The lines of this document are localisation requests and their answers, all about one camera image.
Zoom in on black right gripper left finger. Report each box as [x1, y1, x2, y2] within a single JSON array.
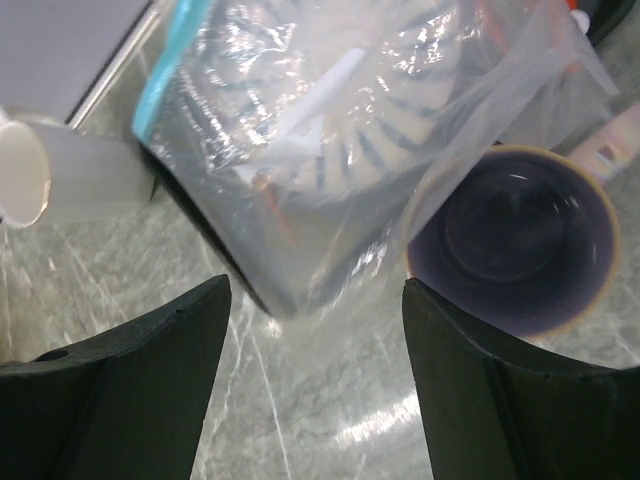
[[1, 275, 231, 479]]

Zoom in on black rectangular tray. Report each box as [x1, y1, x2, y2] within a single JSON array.
[[137, 0, 640, 311]]

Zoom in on beige mug purple inside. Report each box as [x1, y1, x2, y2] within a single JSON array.
[[403, 99, 640, 346]]

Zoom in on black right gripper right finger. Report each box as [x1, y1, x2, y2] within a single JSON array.
[[402, 278, 639, 479]]

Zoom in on orange plastic fork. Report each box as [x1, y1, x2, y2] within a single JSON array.
[[252, 172, 299, 248]]

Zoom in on clear bag with blue zipper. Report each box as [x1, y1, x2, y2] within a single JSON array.
[[130, 0, 621, 321]]

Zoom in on white ceramic mug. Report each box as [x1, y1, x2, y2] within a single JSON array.
[[1, 110, 154, 229]]

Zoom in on white blue striped plate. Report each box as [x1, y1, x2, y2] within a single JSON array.
[[170, 1, 468, 199]]

